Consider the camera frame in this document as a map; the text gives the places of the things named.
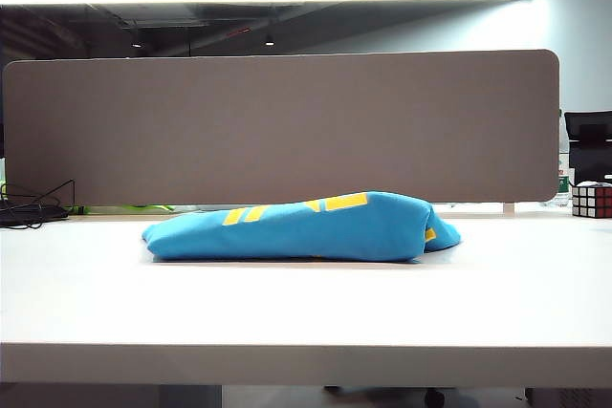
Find green flat item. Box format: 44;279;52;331
71;203;176;216

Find black office chair back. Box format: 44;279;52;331
563;110;612;185

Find blue and yellow jersey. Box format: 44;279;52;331
141;190;463;265

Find rubik's cube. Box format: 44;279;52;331
571;181;612;220

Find thin black cable loops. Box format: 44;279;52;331
0;178;77;230

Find flat black desk device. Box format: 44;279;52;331
0;204;71;225

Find brown desk divider panel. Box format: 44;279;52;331
2;48;561;206

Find grey table leg panel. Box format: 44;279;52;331
157;383;224;408

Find clear bottle green label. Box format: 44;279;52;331
557;109;574;208

